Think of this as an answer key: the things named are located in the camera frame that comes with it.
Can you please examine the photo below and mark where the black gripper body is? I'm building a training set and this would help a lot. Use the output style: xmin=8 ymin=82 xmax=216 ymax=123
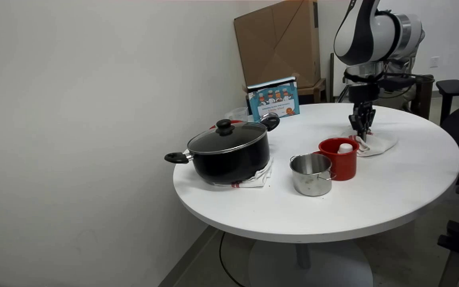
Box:
xmin=347 ymin=83 xmax=379 ymax=120

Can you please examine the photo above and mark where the white towel with red stripes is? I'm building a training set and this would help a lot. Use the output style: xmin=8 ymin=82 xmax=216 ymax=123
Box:
xmin=355 ymin=129 xmax=400 ymax=160

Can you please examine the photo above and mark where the red orange cup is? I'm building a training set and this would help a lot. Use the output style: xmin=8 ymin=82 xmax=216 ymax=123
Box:
xmin=317 ymin=137 xmax=360 ymax=182

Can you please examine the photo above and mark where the small silver pot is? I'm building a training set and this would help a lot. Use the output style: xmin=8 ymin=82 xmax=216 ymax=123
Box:
xmin=288 ymin=152 xmax=333 ymax=198

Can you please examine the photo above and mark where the white cylinder inside cup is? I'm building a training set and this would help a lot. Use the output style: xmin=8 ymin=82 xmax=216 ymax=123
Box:
xmin=336 ymin=141 xmax=353 ymax=156

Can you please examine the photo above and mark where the white cloth under black pot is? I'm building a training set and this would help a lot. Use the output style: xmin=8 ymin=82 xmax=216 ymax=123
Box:
xmin=207 ymin=158 xmax=275 ymax=192

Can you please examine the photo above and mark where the glass pot lid black knob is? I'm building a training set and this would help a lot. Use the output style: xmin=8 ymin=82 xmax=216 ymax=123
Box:
xmin=186 ymin=118 xmax=269 ymax=156

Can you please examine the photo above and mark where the black cooking pot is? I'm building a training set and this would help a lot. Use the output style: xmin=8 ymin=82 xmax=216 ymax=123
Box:
xmin=162 ymin=115 xmax=282 ymax=187

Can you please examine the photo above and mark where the dark wooden chair back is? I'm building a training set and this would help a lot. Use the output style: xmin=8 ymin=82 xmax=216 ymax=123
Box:
xmin=411 ymin=74 xmax=435 ymax=121

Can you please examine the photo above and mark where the blue printed cardboard box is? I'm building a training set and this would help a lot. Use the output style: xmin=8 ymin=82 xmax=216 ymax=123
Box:
xmin=245 ymin=75 xmax=301 ymax=125

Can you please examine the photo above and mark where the large brown cardboard sheet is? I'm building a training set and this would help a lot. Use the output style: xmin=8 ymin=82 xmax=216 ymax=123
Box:
xmin=232 ymin=0 xmax=322 ymax=91

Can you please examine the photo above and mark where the black floor cable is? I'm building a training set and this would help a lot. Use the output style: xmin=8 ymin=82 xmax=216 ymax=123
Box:
xmin=216 ymin=231 xmax=247 ymax=287

